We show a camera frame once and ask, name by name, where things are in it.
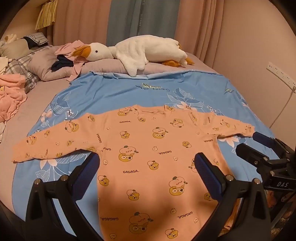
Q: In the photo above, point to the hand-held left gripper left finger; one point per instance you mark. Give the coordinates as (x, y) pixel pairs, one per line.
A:
(87, 170)

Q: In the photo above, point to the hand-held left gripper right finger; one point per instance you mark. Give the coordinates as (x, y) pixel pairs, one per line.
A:
(208, 173)

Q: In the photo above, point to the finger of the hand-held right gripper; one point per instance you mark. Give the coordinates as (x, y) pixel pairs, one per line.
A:
(248, 151)
(263, 139)

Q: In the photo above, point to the orange printed long-sleeve shirt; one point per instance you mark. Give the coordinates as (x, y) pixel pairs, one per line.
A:
(150, 162)

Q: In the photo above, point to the pile of pink clothes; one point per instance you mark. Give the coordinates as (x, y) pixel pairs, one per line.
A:
(10, 97)

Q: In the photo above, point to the orange printed cloth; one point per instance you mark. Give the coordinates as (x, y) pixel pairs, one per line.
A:
(285, 204)

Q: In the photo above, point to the white power strip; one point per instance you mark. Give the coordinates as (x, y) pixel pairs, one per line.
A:
(278, 72)

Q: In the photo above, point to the blue floral blanket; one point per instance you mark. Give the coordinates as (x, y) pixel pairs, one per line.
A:
(148, 97)

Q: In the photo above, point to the grey pillow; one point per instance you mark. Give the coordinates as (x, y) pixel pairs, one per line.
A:
(44, 67)
(106, 66)

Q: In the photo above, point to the dark blue cloth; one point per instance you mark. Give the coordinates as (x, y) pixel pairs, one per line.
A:
(62, 63)

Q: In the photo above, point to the plaid pillow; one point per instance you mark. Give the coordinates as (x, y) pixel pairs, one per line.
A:
(25, 71)

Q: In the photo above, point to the pink garment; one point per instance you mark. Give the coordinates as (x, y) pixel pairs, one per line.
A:
(69, 48)

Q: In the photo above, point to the pink curtain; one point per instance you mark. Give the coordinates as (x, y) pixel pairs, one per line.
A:
(81, 20)
(198, 25)

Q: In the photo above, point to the white goose plush toy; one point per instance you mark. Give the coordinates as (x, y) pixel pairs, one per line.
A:
(143, 51)

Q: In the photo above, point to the plaid blue cloth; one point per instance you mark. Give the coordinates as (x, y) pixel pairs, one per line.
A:
(37, 39)

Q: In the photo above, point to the grey-green pillow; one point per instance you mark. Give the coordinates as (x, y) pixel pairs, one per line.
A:
(16, 47)

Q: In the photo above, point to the white fluffy cloth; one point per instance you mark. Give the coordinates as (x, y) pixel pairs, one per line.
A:
(9, 38)

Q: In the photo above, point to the yellow fringed hanging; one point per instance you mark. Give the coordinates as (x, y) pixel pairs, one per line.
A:
(46, 14)

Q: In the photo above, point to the blue curtain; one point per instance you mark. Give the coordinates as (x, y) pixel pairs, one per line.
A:
(143, 18)

